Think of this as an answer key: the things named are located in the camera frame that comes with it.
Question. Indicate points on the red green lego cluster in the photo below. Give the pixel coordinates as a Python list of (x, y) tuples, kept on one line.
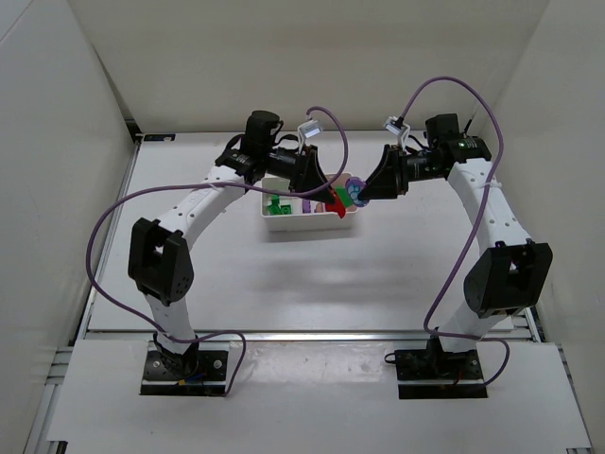
[(342, 192)]

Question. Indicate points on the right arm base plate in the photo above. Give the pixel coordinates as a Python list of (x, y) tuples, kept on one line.
[(424, 376)]

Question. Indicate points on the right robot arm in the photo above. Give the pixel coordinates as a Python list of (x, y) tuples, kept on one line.
[(510, 272)]

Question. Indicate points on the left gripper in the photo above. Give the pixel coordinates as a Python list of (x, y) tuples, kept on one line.
[(306, 168)]

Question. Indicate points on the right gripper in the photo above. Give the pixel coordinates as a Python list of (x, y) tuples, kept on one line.
[(400, 168)]

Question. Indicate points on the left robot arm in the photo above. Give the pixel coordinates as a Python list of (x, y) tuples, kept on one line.
[(160, 262)]

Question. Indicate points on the purple paw lego piece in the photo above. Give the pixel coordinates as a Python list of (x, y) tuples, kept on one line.
[(354, 186)]

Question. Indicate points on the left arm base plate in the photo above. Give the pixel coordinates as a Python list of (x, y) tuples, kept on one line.
[(203, 373)]

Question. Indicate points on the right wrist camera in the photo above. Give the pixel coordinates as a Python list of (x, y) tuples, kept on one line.
[(399, 128)]

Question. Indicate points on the green L-shaped lego plate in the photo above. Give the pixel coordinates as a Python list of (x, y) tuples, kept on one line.
[(278, 207)]

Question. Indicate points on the white divided plastic tray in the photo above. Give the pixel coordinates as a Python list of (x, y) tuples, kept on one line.
[(298, 221)]

